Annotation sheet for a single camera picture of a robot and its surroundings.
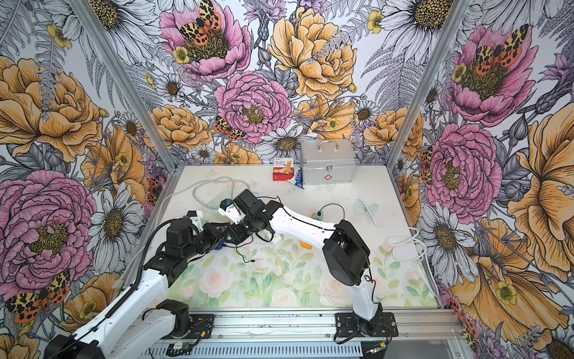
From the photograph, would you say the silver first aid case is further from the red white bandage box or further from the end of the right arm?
the end of the right arm

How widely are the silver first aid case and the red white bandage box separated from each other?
0.08m

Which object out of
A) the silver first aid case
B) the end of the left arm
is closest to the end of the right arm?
the end of the left arm

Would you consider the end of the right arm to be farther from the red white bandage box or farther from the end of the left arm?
the red white bandage box

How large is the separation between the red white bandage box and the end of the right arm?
0.46 meters

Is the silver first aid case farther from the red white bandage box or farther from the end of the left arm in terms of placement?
the end of the left arm

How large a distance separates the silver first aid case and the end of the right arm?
43 cm

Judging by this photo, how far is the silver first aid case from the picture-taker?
3.52ft

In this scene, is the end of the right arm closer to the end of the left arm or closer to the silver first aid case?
the end of the left arm

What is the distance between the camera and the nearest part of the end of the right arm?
63 centimetres

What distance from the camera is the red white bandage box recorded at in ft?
3.81
